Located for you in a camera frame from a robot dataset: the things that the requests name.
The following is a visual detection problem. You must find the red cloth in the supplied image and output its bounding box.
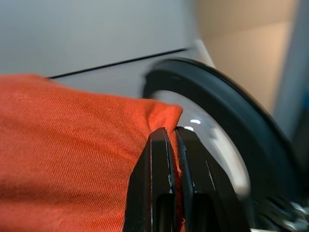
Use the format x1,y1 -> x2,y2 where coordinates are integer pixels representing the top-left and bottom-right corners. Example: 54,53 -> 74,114
0,73 -> 186,232

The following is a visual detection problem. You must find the round glass washer door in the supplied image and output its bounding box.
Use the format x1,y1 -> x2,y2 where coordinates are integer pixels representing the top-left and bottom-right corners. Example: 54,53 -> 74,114
141,57 -> 297,232

